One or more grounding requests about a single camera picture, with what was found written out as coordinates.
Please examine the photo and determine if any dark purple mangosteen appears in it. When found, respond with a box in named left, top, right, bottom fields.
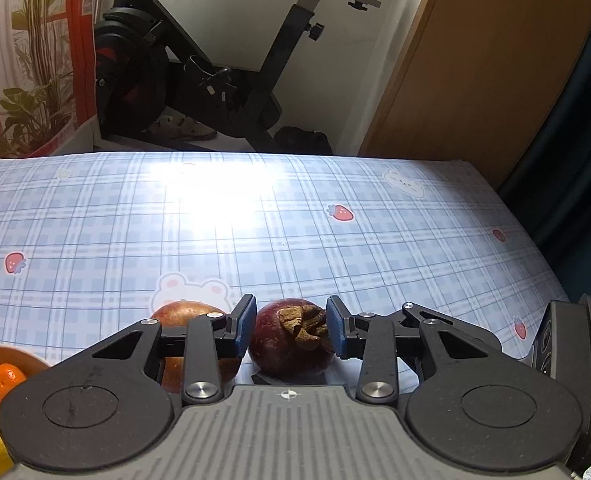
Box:
left=248, top=298, right=336, bottom=377

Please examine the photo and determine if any cream round plate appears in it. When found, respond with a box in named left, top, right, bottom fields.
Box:
left=0, top=346, right=51, bottom=378

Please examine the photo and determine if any wooden cabinet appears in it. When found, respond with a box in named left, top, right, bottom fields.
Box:
left=358, top=0, right=591, bottom=191

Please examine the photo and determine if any printed wall poster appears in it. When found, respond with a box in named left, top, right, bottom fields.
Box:
left=0, top=0, right=101, bottom=160

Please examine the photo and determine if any red apple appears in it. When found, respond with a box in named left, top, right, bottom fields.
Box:
left=150, top=300, right=241, bottom=395

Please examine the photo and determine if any black exercise bike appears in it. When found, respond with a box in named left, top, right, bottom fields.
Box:
left=93, top=0, right=393, bottom=153

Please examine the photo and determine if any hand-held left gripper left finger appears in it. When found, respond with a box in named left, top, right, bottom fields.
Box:
left=92, top=294, right=258, bottom=405

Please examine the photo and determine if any orange tangerine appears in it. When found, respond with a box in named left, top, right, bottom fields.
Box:
left=0, top=364, right=29, bottom=405

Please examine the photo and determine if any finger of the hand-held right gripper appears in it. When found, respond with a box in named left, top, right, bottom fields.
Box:
left=399, top=301, right=457, bottom=331

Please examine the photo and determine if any blue checked tablecloth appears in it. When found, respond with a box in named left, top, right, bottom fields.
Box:
left=0, top=151, right=571, bottom=396

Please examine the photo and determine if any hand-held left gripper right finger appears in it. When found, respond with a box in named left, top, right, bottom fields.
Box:
left=325, top=295, right=502, bottom=405

